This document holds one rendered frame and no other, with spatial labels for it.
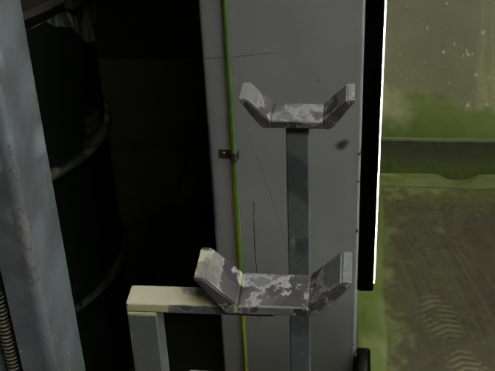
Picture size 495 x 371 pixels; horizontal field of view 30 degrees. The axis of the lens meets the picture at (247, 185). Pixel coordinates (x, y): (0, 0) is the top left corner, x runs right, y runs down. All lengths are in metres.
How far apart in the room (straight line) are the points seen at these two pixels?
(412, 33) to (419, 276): 0.71
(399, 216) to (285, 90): 1.43
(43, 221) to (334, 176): 0.56
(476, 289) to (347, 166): 1.17
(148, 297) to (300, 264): 0.24
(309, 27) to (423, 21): 1.59
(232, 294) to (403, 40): 2.14
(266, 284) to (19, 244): 0.17
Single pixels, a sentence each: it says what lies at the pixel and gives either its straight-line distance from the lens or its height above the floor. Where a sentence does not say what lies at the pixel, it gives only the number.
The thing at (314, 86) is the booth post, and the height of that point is 0.94.
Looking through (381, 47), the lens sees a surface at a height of 0.99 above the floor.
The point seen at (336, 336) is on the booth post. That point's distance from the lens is 1.25.
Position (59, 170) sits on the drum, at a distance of 1.62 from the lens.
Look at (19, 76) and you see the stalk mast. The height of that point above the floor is 1.17.
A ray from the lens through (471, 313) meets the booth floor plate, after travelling 2.15.
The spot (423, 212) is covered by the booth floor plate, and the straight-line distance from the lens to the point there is 2.47.
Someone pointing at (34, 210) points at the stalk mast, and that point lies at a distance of 0.58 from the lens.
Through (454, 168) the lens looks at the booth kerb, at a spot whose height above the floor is 0.08.
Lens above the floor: 1.40
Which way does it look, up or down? 32 degrees down
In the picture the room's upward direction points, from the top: 3 degrees counter-clockwise
